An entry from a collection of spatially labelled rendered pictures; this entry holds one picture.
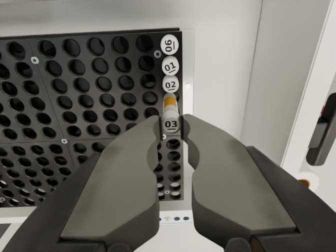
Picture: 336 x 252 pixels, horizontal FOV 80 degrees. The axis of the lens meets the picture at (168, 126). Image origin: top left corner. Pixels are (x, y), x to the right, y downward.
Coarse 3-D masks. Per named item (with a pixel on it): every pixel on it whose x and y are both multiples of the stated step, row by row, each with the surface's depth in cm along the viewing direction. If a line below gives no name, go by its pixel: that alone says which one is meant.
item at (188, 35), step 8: (184, 32) 19; (192, 32) 19; (184, 40) 19; (192, 40) 20; (184, 48) 20; (192, 48) 20; (184, 56) 20; (192, 56) 20; (184, 64) 21; (192, 64) 21; (184, 72) 21; (192, 72) 21; (184, 80) 21; (192, 80) 21; (184, 88) 22; (192, 88) 22; (184, 96) 22; (192, 96) 22; (184, 104) 23; (192, 104) 23; (184, 112) 23; (192, 112) 23
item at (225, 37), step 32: (0, 0) 16; (32, 0) 18; (64, 0) 19; (96, 0) 19; (128, 0) 19; (160, 0) 19; (192, 0) 19; (224, 0) 19; (256, 0) 19; (0, 32) 20; (32, 32) 20; (64, 32) 20; (224, 32) 20; (256, 32) 20; (224, 64) 22; (224, 96) 24; (224, 128) 26; (160, 192) 28
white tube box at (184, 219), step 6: (174, 216) 41; (180, 216) 41; (186, 216) 42; (192, 216) 41; (162, 222) 42; (168, 222) 42; (174, 222) 42; (180, 222) 42; (186, 222) 42; (192, 222) 42
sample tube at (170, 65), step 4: (168, 56) 15; (172, 56) 15; (164, 60) 14; (168, 60) 14; (172, 60) 14; (176, 60) 15; (164, 64) 14; (168, 64) 14; (172, 64) 14; (176, 64) 14; (164, 68) 14; (168, 68) 14; (172, 68) 14; (176, 68) 14; (164, 72) 15; (168, 72) 15; (172, 72) 15
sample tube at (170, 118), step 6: (168, 96) 16; (174, 96) 16; (168, 102) 15; (174, 102) 15; (168, 108) 14; (174, 108) 14; (162, 114) 14; (168, 114) 13; (174, 114) 13; (162, 120) 13; (168, 120) 13; (174, 120) 13; (162, 126) 13; (168, 126) 13; (174, 126) 13
